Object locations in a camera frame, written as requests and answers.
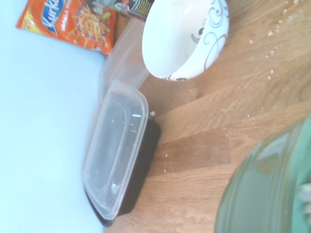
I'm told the green ceramic bowl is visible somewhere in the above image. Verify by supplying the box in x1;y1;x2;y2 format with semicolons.
213;114;311;233

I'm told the black container with clear lid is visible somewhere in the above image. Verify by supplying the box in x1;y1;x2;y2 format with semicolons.
81;79;162;228

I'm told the clear plastic container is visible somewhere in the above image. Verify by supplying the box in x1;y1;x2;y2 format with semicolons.
98;17;150;103

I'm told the white bowl with swirl pattern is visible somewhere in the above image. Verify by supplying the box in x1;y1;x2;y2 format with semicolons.
141;0;230;83

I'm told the spice jar with black lid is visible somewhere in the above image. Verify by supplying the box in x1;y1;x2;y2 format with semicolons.
85;0;156;21

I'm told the orange Kurkure snack bag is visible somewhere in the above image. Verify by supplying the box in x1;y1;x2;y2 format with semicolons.
15;0;118;55

